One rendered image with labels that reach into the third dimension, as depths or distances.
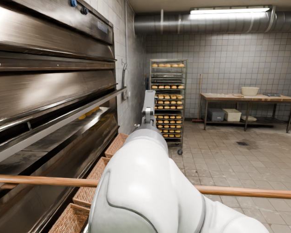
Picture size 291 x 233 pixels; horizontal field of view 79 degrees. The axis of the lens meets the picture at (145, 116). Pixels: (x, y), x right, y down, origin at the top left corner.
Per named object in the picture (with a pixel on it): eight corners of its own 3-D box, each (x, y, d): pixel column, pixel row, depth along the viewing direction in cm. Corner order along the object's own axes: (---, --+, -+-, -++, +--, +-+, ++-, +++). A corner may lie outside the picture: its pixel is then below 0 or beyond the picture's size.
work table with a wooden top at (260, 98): (203, 130, 482) (206, 97, 458) (197, 121, 559) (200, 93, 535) (290, 133, 459) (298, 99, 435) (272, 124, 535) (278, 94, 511)
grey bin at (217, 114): (210, 120, 488) (211, 112, 482) (206, 115, 536) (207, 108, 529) (224, 121, 484) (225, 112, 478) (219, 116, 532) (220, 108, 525)
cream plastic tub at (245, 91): (243, 96, 473) (245, 88, 467) (237, 94, 513) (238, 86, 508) (260, 96, 468) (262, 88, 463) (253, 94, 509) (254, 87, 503)
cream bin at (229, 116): (227, 121, 483) (228, 112, 477) (221, 116, 531) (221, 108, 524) (240, 121, 480) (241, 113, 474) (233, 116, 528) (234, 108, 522)
